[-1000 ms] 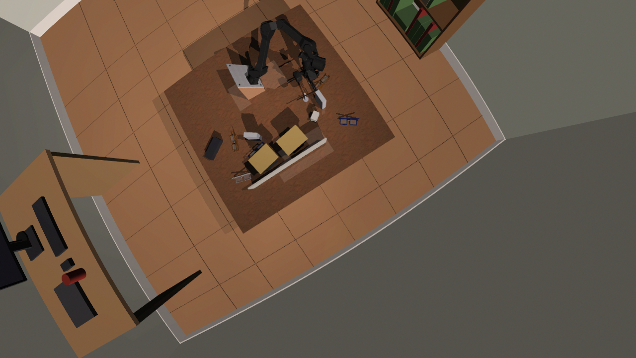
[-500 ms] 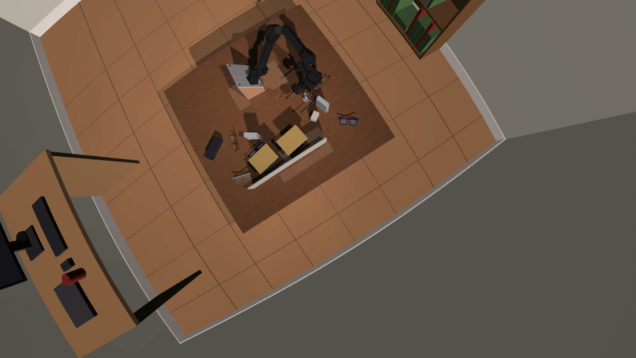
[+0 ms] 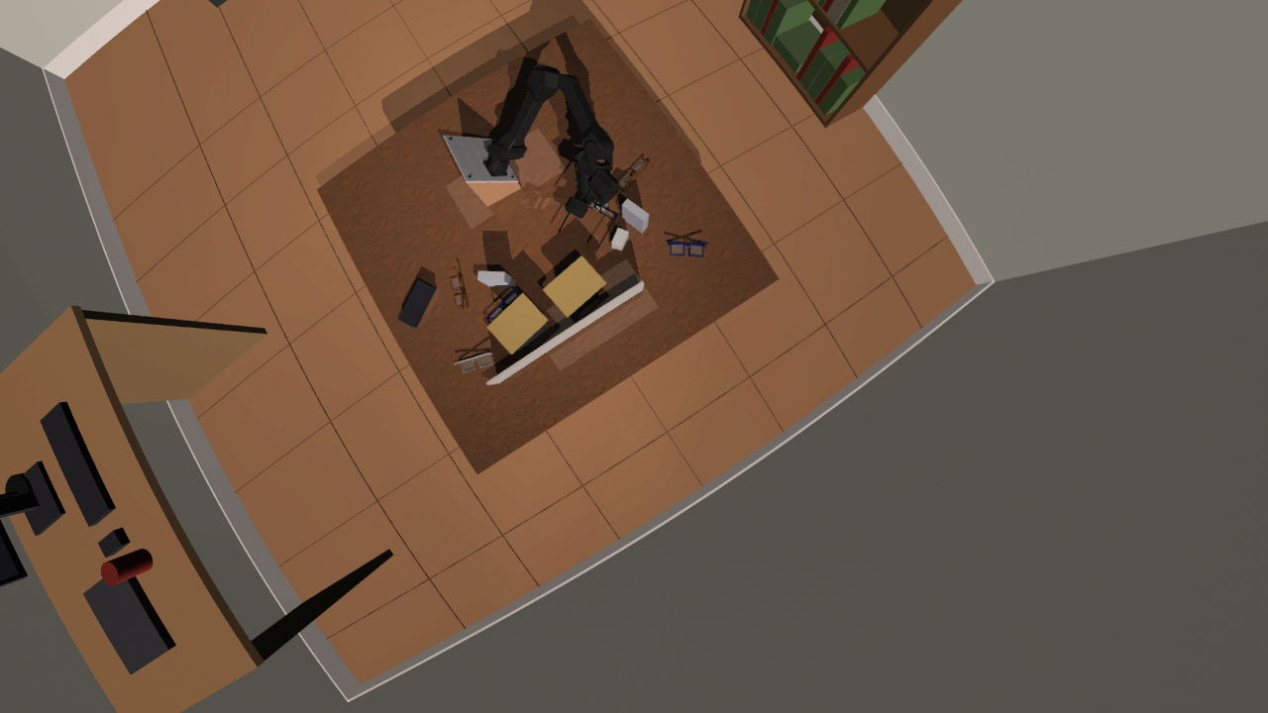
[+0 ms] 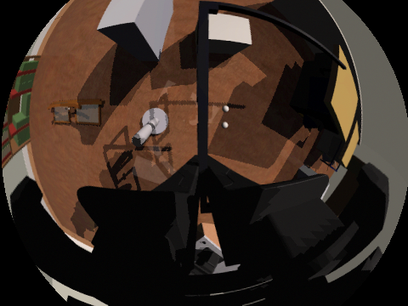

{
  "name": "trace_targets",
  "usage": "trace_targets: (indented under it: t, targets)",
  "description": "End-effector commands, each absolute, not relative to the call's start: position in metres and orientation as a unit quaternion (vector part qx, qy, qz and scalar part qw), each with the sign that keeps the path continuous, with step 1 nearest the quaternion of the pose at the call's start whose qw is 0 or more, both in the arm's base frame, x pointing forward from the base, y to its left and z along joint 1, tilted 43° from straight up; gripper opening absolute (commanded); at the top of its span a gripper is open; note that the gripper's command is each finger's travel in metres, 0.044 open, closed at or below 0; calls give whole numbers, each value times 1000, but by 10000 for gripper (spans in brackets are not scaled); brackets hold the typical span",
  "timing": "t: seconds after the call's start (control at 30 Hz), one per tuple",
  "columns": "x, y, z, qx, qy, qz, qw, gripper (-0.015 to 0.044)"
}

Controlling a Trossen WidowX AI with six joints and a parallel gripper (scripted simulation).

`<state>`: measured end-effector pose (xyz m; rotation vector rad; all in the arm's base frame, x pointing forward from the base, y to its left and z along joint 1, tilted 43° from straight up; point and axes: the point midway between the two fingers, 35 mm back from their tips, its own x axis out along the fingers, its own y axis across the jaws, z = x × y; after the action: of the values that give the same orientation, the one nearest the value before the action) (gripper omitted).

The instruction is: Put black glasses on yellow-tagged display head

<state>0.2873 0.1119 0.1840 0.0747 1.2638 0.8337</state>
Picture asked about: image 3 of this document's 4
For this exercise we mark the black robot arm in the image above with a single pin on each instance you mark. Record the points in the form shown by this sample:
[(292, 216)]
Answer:
[(543, 83)]

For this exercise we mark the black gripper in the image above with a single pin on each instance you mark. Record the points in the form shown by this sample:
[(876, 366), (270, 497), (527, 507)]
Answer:
[(578, 205)]

